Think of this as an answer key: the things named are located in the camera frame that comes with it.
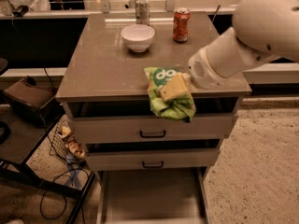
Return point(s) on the open bottom drawer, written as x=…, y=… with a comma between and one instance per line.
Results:
x=166, y=196

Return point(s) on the orange soda can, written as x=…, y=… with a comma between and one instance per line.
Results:
x=180, y=24

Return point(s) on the black side table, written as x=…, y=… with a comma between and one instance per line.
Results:
x=22, y=140

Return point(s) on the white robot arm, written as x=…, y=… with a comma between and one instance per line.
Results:
x=261, y=32

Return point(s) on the grey drawer cabinet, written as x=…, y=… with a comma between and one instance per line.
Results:
x=102, y=69

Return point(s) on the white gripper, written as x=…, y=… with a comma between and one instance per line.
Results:
x=198, y=73

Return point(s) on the green rice chip bag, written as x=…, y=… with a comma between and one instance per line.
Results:
x=182, y=108

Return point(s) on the drawer with handle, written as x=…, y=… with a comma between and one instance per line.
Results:
x=152, y=155
x=126, y=122

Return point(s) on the top drawer with handle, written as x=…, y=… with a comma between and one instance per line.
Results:
x=126, y=122

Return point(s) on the silver soda can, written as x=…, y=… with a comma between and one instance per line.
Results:
x=142, y=12

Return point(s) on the brown pouch on table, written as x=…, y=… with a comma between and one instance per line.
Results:
x=33, y=103

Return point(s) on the middle drawer with handle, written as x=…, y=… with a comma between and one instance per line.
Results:
x=152, y=155

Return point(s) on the wire basket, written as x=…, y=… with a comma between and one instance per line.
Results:
x=57, y=146

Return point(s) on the white ceramic bowl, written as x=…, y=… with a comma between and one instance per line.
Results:
x=137, y=37

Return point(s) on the snack bag in basket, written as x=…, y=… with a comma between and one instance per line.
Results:
x=71, y=143

